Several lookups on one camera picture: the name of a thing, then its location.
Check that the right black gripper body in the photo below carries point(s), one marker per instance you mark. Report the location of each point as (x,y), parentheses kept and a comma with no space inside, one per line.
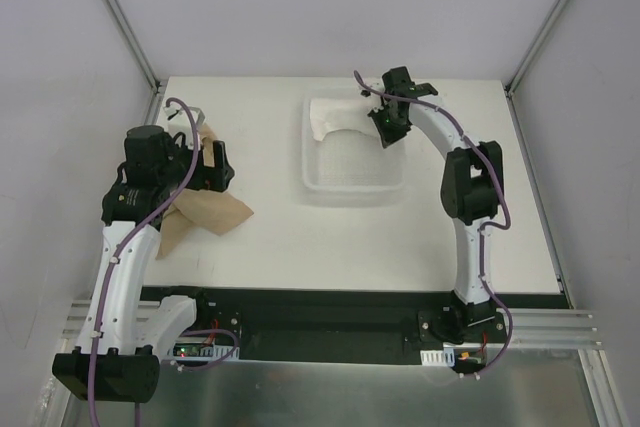
(390,127)

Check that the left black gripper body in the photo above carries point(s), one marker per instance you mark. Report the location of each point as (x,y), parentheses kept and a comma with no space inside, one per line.
(214,173)

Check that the beige t shirt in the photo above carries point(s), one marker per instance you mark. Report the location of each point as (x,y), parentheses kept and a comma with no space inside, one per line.
(217,213)

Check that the white plastic basket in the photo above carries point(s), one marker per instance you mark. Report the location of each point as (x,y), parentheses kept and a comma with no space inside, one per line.
(348,162)

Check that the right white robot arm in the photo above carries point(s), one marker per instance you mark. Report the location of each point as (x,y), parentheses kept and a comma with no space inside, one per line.
(471,192)

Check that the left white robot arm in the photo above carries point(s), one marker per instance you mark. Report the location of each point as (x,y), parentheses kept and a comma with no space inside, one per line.
(116,358)

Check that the rolled white t shirt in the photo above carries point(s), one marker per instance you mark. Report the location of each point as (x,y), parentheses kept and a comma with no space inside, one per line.
(328,115)

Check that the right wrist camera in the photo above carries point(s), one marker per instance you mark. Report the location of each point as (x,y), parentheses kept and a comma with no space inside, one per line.
(374,102)

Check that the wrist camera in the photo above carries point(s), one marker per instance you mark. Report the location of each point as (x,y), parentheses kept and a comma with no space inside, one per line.
(178,119)
(374,102)

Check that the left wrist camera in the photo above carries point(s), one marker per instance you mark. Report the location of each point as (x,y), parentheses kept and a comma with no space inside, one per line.
(178,119)

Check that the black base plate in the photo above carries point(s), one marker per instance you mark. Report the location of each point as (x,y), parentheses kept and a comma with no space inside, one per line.
(334,326)

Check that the left aluminium frame post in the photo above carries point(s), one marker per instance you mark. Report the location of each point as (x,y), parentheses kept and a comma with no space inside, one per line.
(119,17)

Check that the aluminium frame post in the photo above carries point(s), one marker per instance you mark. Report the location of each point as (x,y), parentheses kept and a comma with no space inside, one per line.
(536,46)
(119,17)

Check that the right white cable duct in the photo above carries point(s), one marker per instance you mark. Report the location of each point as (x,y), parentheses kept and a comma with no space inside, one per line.
(438,358)

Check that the aluminium front rail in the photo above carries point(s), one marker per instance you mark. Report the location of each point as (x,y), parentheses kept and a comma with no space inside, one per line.
(533,328)

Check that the right aluminium frame post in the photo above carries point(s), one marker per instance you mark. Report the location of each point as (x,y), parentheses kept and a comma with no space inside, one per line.
(536,46)

